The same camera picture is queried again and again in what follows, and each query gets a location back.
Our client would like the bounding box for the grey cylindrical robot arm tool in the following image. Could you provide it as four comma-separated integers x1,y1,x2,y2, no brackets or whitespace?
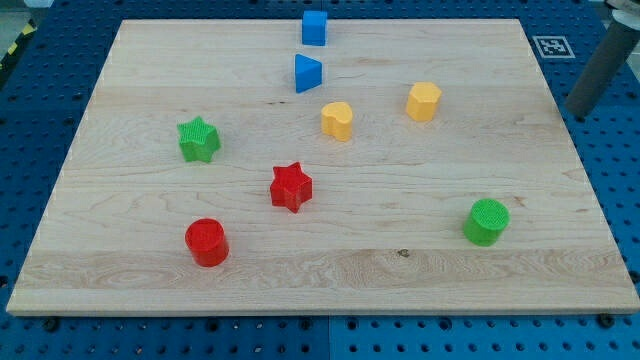
564,0,639,117

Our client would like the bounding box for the yellow hexagon block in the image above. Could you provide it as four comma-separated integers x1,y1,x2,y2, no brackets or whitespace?
406,82,442,122

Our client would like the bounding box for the red star block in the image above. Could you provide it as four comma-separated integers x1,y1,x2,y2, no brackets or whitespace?
270,162,313,213

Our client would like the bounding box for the yellow heart block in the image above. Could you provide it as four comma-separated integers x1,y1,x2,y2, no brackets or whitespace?
321,102,353,142

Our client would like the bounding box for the light wooden board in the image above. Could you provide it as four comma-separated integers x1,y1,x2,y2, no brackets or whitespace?
7,19,639,317

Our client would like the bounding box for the blue triangle block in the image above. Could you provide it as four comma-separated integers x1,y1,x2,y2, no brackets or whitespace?
294,54,323,93

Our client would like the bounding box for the green star block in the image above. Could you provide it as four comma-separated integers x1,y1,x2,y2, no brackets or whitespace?
177,116,221,163

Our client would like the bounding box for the red cylinder block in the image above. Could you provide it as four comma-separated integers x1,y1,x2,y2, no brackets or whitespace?
185,218,229,267

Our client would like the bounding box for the blue cube block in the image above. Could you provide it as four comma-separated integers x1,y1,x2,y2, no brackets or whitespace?
302,10,328,46

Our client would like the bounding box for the green cylinder block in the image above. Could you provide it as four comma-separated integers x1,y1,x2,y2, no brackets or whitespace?
463,198,510,247

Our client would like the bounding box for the white fiducial marker tag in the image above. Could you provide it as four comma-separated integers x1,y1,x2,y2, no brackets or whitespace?
533,35,575,59

